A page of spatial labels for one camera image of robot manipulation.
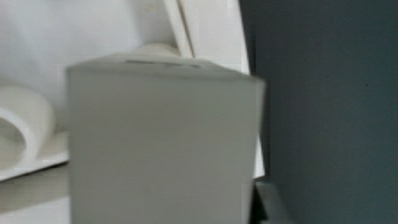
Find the white U-shaped border fence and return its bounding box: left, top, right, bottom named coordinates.
left=164, top=0, right=265, bottom=178

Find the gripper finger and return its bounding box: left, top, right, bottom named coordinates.
left=256, top=181, right=292, bottom=224

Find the white chair seat block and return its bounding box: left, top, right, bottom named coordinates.
left=0, top=0, right=180, bottom=224

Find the white chair leg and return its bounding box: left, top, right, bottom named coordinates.
left=68, top=44, right=265, bottom=224

